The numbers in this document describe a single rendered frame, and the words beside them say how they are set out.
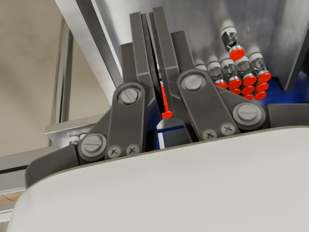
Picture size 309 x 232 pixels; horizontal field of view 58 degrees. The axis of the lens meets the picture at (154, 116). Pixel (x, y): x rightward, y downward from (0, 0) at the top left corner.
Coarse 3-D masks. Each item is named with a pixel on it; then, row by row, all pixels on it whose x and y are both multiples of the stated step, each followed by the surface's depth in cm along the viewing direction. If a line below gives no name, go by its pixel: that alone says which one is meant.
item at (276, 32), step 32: (96, 0) 31; (128, 0) 34; (160, 0) 35; (192, 0) 35; (224, 0) 36; (256, 0) 36; (288, 0) 37; (128, 32) 38; (192, 32) 39; (256, 32) 41; (288, 32) 42; (288, 64) 44
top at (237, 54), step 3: (237, 48) 37; (240, 48) 37; (234, 51) 37; (237, 51) 37; (240, 51) 37; (243, 51) 37; (231, 54) 37; (234, 54) 38; (237, 54) 38; (240, 54) 38; (243, 54) 38; (231, 57) 38; (234, 57) 38; (237, 57) 38; (240, 57) 38
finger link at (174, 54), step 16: (160, 16) 12; (160, 32) 11; (176, 32) 12; (160, 48) 11; (176, 48) 12; (160, 64) 10; (176, 64) 10; (192, 64) 11; (176, 80) 11; (176, 96) 10; (224, 96) 10; (240, 96) 10; (176, 112) 11; (240, 112) 9; (256, 112) 9; (240, 128) 9; (256, 128) 9
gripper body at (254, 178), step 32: (288, 128) 8; (128, 160) 8; (160, 160) 8; (192, 160) 7; (224, 160) 7; (256, 160) 7; (288, 160) 7; (32, 192) 8; (64, 192) 8; (96, 192) 7; (128, 192) 7; (160, 192) 7; (192, 192) 7; (224, 192) 7; (256, 192) 7; (288, 192) 6; (32, 224) 7; (64, 224) 7; (96, 224) 7; (128, 224) 7; (160, 224) 6; (192, 224) 6; (224, 224) 6; (256, 224) 6; (288, 224) 6
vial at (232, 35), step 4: (228, 28) 39; (232, 28) 39; (228, 32) 39; (232, 32) 39; (236, 32) 39; (228, 36) 38; (232, 36) 38; (236, 36) 38; (232, 40) 38; (236, 40) 38; (228, 44) 38; (232, 44) 38; (236, 44) 38; (240, 44) 38; (228, 48) 38; (232, 48) 37; (228, 52) 39
